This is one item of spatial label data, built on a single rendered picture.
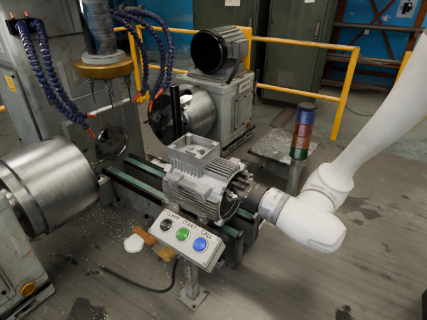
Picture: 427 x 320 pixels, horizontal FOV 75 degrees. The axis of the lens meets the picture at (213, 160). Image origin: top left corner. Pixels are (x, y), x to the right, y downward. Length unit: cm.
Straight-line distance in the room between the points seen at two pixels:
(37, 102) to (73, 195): 40
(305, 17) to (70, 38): 306
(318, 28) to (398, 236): 295
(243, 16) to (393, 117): 365
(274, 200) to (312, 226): 11
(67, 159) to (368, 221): 104
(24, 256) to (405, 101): 88
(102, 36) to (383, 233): 113
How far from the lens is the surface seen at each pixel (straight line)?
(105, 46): 96
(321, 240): 73
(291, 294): 91
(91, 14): 95
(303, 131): 95
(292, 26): 388
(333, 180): 80
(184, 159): 80
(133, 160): 121
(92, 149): 113
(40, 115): 114
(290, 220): 72
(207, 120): 121
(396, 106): 54
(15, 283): 91
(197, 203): 80
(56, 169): 85
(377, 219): 123
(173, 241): 66
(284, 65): 398
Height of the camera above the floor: 155
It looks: 33 degrees down
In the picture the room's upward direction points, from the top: straight up
